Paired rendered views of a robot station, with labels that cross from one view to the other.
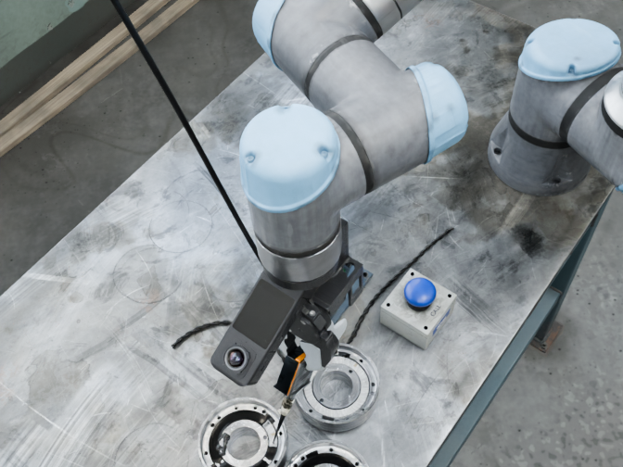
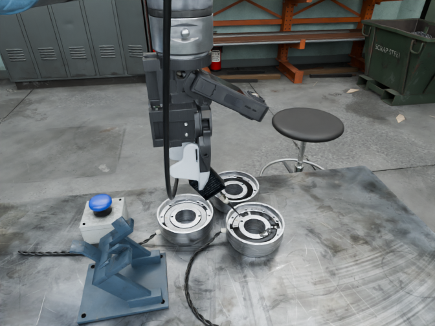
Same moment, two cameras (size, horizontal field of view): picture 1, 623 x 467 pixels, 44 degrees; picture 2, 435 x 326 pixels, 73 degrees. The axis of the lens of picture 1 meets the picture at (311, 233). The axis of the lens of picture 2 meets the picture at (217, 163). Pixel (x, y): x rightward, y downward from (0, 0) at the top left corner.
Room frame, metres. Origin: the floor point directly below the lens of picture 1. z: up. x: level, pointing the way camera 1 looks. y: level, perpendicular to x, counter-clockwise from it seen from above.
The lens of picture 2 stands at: (0.65, 0.29, 1.22)
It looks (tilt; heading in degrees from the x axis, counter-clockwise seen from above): 34 degrees down; 219
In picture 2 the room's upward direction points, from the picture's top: straight up
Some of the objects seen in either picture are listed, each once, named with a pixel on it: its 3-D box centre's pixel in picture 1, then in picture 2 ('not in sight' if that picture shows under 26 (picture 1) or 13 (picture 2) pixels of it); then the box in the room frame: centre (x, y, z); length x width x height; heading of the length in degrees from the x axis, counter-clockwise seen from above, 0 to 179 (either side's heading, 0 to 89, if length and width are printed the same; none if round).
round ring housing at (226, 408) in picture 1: (244, 445); (254, 229); (0.32, 0.10, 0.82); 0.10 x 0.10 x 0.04
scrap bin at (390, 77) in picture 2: not in sight; (410, 61); (-3.16, -0.16, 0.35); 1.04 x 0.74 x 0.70; 49
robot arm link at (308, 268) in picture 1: (295, 234); (182, 35); (0.38, 0.01, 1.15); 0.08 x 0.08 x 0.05
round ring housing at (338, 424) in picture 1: (336, 388); (186, 219); (0.38, -0.01, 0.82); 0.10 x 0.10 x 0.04
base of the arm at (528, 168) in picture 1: (545, 133); not in sight; (0.73, -0.35, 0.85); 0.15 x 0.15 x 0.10
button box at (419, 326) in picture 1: (420, 305); (102, 219); (0.48, -0.13, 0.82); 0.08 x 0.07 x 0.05; 139
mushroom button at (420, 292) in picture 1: (419, 298); (102, 209); (0.48, -0.13, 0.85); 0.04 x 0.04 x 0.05
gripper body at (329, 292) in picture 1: (308, 277); (180, 97); (0.39, 0.01, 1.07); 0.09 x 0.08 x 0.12; 140
